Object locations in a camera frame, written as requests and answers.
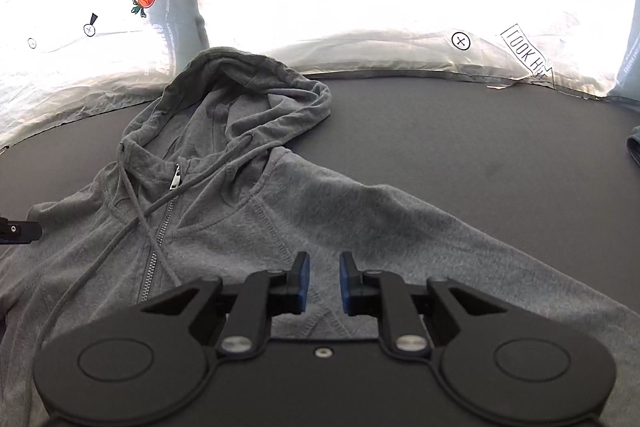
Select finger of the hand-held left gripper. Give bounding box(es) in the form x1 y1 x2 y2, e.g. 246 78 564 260
0 217 44 244

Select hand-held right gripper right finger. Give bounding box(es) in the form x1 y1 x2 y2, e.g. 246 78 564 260
339 251 507 355

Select grey zip hoodie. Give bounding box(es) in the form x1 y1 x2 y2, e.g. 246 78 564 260
0 47 640 427

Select blue jeans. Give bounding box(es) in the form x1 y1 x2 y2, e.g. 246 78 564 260
626 124 640 166

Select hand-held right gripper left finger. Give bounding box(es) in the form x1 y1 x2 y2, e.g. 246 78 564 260
140 251 312 355

